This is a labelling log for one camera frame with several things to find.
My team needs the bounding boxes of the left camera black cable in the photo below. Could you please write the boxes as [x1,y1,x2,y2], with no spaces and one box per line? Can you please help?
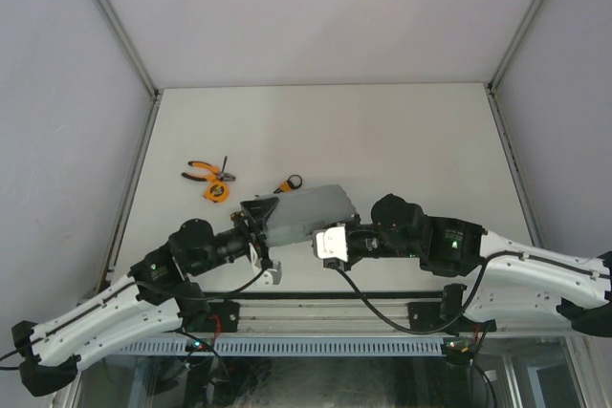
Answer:
[0,264,267,371]

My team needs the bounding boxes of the right aluminium frame post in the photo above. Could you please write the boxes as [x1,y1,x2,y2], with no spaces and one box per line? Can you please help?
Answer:
[487,0,547,93]

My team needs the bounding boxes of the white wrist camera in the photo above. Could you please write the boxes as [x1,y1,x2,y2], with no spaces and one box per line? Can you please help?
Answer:
[249,244,282,289]
[313,225,348,262]

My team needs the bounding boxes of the slotted grey cable duct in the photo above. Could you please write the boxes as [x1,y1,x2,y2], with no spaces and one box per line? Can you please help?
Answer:
[117,336,444,357]

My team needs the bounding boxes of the orange tape measure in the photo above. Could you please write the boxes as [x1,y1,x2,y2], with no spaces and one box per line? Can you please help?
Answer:
[203,181,230,204]

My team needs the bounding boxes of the aluminium frame post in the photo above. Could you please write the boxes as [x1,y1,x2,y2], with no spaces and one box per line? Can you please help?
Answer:
[65,0,160,99]
[487,0,547,93]

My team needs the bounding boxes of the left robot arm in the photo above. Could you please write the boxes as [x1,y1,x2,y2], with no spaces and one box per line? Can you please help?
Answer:
[11,197,279,397]

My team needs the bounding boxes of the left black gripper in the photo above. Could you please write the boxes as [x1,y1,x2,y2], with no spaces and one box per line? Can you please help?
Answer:
[189,196,280,276]

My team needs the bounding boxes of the aluminium front rail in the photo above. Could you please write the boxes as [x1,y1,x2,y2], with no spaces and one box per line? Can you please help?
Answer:
[76,296,575,335]

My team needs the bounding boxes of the hex key set orange holder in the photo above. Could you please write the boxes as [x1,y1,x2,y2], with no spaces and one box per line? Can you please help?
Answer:
[273,174,303,194]

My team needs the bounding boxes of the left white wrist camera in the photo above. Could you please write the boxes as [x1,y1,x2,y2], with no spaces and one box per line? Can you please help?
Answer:
[249,244,282,289]

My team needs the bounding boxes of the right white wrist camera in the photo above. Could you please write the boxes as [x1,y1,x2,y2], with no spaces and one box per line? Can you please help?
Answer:
[313,225,348,262]

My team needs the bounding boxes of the left aluminium frame post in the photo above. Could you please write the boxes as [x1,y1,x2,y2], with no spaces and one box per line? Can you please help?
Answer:
[65,0,160,99]

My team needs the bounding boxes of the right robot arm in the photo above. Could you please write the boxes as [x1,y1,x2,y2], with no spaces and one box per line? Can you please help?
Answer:
[314,194,611,337]

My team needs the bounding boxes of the orange handled pliers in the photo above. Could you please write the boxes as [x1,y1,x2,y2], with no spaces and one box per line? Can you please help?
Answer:
[181,161,236,183]

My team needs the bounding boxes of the grey plastic tool case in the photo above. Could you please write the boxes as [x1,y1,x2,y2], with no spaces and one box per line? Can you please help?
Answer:
[258,184,357,247]

